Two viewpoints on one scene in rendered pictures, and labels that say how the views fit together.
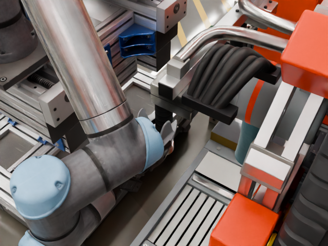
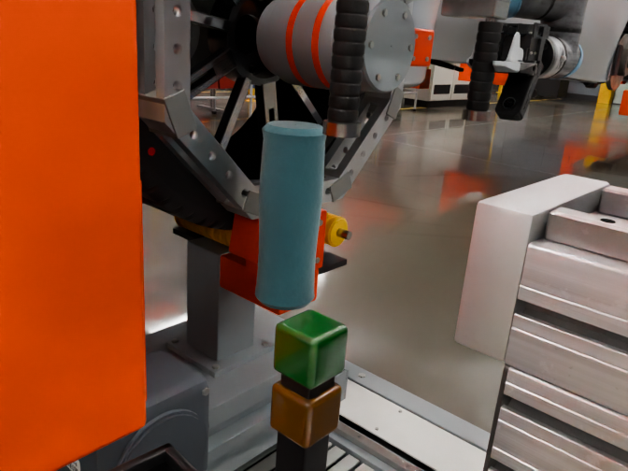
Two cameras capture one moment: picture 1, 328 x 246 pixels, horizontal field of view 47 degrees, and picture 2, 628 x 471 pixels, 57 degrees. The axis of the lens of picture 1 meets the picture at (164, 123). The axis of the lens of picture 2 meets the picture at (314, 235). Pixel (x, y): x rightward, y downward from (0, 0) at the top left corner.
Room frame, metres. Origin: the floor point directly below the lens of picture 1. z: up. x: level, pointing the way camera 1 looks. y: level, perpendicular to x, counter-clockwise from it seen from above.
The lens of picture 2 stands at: (1.48, -0.13, 0.85)
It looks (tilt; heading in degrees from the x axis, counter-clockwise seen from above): 19 degrees down; 187
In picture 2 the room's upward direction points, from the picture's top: 4 degrees clockwise
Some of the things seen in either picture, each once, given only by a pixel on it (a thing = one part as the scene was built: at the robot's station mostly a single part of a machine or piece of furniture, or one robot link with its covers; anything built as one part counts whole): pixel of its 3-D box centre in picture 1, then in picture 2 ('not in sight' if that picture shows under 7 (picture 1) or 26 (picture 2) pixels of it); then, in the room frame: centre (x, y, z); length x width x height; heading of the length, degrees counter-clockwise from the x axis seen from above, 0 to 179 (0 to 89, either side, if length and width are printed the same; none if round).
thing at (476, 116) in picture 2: (163, 124); (483, 69); (0.52, 0.00, 0.83); 0.04 x 0.04 x 0.16
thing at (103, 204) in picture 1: (91, 194); (541, 57); (0.34, 0.12, 0.85); 0.08 x 0.05 x 0.08; 57
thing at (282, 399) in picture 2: not in sight; (306, 406); (1.11, -0.17, 0.59); 0.04 x 0.04 x 0.04; 57
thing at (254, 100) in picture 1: (273, 97); (334, 41); (0.57, -0.23, 0.85); 0.21 x 0.14 x 0.14; 57
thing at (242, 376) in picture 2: not in sight; (221, 306); (0.44, -0.43, 0.32); 0.40 x 0.30 x 0.28; 147
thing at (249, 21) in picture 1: (254, 10); not in sight; (0.79, -0.21, 0.93); 0.09 x 0.05 x 0.05; 57
